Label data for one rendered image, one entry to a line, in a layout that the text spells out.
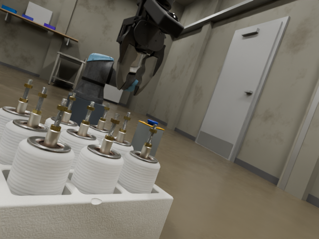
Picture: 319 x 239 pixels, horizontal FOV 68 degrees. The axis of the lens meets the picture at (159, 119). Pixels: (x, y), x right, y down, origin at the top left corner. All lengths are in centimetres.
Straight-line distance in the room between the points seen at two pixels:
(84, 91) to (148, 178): 68
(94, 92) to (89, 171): 71
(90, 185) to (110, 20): 800
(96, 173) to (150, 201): 15
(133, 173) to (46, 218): 21
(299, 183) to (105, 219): 247
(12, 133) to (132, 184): 27
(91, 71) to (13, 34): 720
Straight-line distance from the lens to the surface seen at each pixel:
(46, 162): 44
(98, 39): 823
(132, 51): 49
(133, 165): 57
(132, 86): 117
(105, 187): 51
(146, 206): 57
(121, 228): 56
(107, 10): 844
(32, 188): 46
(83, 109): 114
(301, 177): 282
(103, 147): 52
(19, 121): 59
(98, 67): 117
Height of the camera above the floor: 38
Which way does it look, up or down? 3 degrees down
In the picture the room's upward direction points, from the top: 20 degrees clockwise
